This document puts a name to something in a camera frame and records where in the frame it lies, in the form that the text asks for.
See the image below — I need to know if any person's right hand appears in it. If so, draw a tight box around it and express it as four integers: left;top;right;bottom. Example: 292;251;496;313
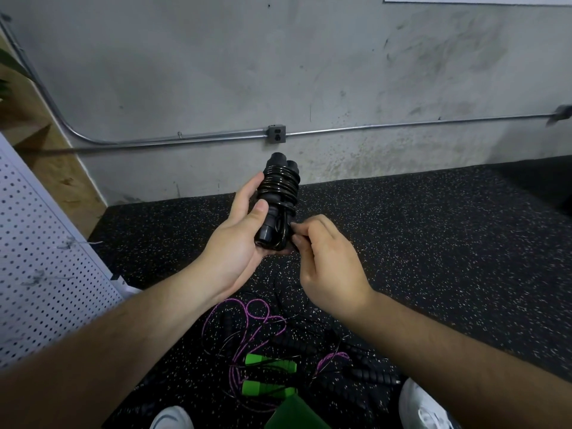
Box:
290;214;377;322

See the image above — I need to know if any person's left hand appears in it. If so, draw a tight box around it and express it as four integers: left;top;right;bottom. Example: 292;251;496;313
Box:
190;172;272;302

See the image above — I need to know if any black foam-handled jump rope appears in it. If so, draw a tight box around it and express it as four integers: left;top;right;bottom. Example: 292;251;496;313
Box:
254;153;302;254

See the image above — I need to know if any pile of jump ropes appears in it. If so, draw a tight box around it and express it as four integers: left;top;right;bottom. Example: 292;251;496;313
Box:
201;294;403;416

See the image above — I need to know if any white pegboard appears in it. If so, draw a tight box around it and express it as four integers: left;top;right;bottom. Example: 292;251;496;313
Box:
0;133;141;372

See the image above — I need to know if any person's left forearm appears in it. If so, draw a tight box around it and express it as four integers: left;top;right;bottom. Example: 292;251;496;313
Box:
0;268;216;429

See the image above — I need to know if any person's right forearm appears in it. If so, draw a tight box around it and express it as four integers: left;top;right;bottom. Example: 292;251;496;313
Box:
353;294;572;429

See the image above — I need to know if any white pegboard stand foot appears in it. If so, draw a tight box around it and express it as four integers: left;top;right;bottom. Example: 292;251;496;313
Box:
109;276;142;297

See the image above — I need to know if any metal conduit pipe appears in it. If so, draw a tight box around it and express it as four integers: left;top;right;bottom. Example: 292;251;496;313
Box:
0;17;572;150

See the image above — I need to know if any white right shoe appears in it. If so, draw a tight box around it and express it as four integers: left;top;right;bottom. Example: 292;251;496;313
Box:
399;378;459;429

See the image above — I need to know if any white shoe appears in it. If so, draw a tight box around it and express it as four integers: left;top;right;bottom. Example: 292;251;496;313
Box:
150;405;195;429
399;378;459;429

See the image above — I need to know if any white left shoe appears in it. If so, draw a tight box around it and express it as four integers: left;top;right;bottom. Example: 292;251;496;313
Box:
150;405;195;429

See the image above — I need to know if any green potted plant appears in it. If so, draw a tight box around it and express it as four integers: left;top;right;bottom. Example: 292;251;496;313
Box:
0;49;35;102

